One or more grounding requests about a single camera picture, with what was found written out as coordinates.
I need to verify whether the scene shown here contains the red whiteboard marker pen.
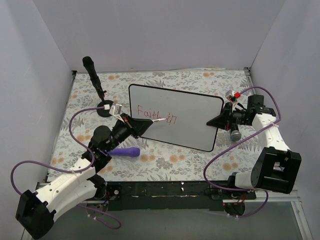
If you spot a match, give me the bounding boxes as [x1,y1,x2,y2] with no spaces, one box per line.
[152,118,167,123]

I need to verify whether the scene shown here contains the white whiteboard black frame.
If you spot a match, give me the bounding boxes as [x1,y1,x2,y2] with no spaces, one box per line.
[128,84,224,152]

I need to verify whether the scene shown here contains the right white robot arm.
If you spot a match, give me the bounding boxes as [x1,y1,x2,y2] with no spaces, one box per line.
[207,94,302,199]

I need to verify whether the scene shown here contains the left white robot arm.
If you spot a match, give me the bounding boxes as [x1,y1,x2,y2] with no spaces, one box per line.
[15,113,154,240]

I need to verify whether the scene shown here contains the black silver microphone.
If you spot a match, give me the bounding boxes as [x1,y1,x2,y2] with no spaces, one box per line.
[230,124,242,142]

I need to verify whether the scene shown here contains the black round microphone stand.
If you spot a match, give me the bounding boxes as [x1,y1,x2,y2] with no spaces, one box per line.
[96,100,114,118]

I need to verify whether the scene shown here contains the purple foam microphone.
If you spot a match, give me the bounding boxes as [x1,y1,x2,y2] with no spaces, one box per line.
[108,147,140,158]

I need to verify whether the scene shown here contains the floral patterned table mat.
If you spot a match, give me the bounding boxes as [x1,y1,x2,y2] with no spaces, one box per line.
[46,70,262,182]

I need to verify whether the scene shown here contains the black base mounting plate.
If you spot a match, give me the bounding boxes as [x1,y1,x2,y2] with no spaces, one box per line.
[94,181,244,211]

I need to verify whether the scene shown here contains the black microphone on stand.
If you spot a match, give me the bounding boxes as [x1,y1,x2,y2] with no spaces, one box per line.
[82,56,105,101]

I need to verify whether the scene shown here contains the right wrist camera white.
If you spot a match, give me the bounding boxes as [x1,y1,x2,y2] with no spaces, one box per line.
[225,90,241,104]

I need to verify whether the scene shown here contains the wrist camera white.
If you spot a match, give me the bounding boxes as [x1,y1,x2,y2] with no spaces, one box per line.
[104,103,124,122]
[225,90,241,104]

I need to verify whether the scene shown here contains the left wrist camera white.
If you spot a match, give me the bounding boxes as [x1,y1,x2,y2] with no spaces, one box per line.
[104,103,124,122]

